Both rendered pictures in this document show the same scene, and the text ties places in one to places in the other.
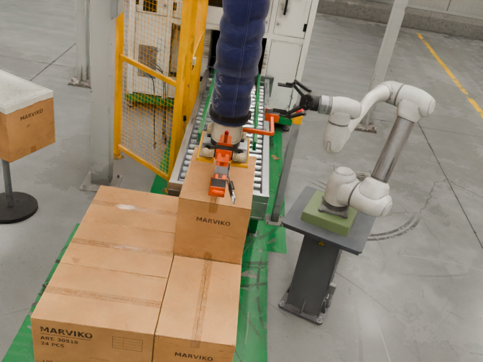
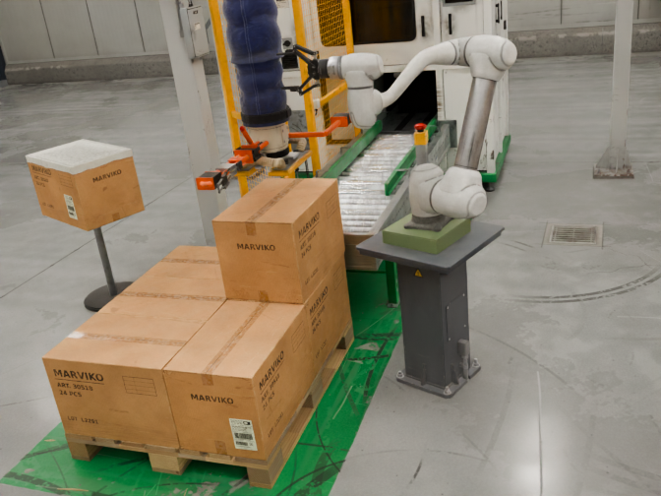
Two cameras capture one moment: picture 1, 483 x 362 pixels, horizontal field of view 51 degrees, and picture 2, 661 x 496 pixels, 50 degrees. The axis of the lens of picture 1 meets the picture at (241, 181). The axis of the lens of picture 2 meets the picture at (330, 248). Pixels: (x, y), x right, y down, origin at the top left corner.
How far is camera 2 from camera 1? 149 cm
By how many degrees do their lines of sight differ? 22
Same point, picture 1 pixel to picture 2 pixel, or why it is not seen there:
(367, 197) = (447, 191)
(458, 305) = not seen: outside the picture
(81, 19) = not seen: hidden behind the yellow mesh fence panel
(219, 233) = (267, 262)
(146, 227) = (210, 278)
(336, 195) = (417, 201)
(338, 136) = (358, 102)
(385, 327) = (550, 401)
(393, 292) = (581, 360)
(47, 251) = not seen: hidden behind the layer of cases
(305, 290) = (420, 349)
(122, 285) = (151, 329)
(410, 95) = (478, 45)
